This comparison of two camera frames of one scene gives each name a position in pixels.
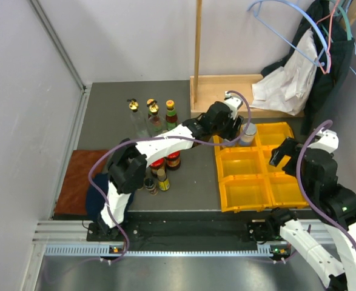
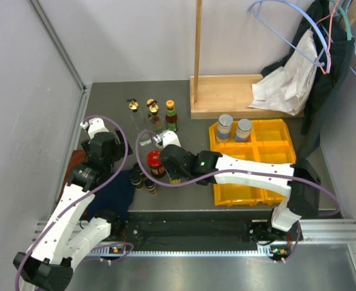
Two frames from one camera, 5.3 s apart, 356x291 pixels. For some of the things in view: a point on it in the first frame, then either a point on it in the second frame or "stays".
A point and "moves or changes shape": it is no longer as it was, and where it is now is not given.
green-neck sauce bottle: [171, 116] stays
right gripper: [288, 147] → [172, 174]
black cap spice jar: [151, 185] stays
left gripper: [231, 133] → [119, 148]
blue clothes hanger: [261, 19] stays
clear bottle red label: [156, 122] stays
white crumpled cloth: [288, 88] stays
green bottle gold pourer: [153, 108] stays
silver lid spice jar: [247, 139] moves or changes shape
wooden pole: [197, 47] stays
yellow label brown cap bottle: [164, 183] → [175, 181]
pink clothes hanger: [330, 16] stays
